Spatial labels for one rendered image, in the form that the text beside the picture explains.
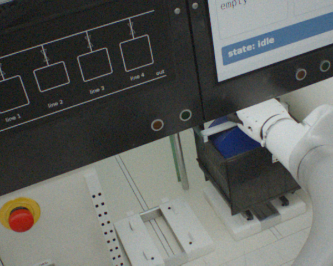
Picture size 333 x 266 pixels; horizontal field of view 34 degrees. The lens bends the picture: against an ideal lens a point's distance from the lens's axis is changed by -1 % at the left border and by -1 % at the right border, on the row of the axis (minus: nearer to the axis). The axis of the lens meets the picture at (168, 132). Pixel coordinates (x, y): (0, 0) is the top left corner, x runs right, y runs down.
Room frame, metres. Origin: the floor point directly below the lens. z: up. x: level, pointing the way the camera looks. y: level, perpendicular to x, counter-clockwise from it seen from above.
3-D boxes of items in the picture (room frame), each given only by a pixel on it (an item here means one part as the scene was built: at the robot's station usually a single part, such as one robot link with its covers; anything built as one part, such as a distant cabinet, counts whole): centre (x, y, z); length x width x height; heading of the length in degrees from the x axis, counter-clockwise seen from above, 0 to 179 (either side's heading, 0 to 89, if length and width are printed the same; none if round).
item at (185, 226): (1.03, 0.07, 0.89); 0.22 x 0.21 x 0.04; 15
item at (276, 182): (1.10, -0.19, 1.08); 0.24 x 0.20 x 0.32; 105
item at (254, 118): (1.00, -0.22, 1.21); 0.11 x 0.10 x 0.07; 15
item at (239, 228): (1.10, -0.19, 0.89); 0.22 x 0.21 x 0.04; 15
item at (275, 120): (0.94, -0.23, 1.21); 0.09 x 0.03 x 0.08; 105
